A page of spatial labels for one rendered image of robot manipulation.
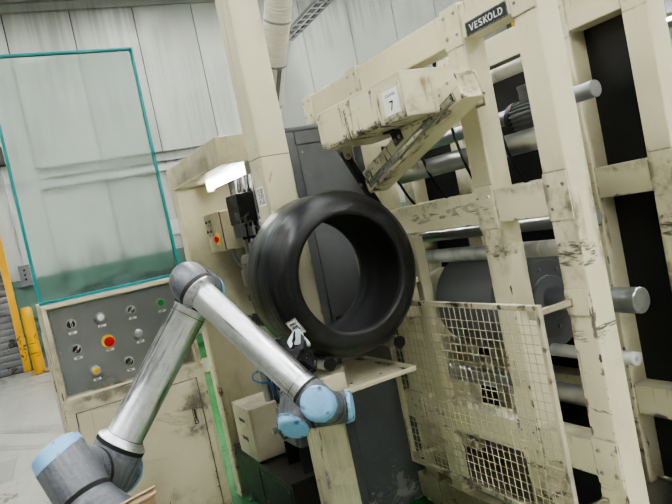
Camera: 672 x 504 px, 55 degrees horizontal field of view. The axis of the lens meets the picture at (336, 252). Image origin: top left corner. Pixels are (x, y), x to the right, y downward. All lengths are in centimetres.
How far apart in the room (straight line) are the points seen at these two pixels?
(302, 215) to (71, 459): 98
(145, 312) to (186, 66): 941
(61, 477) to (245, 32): 165
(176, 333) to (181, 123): 975
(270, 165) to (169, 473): 130
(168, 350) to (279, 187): 82
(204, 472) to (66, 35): 972
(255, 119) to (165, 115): 915
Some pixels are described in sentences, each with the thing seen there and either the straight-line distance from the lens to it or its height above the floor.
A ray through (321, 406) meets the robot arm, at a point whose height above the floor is 91.
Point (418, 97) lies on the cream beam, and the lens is 212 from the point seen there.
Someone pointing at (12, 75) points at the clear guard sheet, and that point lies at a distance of 280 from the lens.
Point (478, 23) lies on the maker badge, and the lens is 228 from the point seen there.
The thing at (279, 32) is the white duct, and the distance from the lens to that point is 298.
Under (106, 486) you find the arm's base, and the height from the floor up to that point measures 80.
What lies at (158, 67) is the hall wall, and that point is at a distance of 1184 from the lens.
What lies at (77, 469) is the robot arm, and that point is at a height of 86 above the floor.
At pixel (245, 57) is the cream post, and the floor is 203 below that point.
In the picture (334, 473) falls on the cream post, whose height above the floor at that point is 39.
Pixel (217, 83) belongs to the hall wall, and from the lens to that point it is 1196.
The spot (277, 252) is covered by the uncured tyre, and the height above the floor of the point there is 130.
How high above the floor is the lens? 137
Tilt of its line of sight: 3 degrees down
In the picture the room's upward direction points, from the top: 12 degrees counter-clockwise
